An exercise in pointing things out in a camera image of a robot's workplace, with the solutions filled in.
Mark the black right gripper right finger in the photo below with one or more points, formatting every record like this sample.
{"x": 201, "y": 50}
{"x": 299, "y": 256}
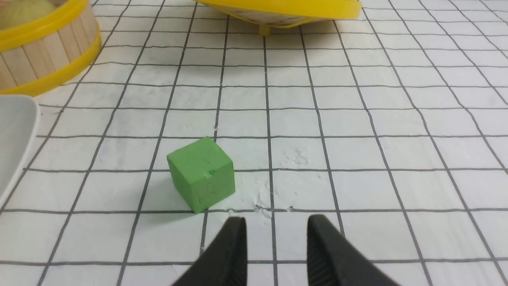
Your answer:
{"x": 333, "y": 261}

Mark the white square plate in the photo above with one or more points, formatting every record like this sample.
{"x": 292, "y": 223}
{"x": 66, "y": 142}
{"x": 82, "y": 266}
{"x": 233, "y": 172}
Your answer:
{"x": 19, "y": 119}

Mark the white grid tablecloth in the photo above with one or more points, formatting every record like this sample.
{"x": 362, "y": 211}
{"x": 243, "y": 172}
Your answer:
{"x": 393, "y": 125}

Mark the yellow bamboo steamer lid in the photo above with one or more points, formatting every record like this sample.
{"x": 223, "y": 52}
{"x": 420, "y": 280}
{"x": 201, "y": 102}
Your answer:
{"x": 286, "y": 14}

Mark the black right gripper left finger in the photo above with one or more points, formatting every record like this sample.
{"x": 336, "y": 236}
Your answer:
{"x": 224, "y": 262}

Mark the yellow bamboo steamer basket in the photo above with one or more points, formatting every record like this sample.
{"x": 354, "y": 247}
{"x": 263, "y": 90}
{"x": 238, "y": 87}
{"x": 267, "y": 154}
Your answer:
{"x": 46, "y": 53}

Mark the green cube block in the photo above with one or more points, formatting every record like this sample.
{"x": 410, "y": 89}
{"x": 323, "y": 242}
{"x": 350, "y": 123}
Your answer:
{"x": 202, "y": 173}

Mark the yellow steamed bun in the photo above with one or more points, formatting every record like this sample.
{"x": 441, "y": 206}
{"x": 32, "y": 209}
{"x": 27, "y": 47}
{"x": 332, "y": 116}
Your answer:
{"x": 18, "y": 12}

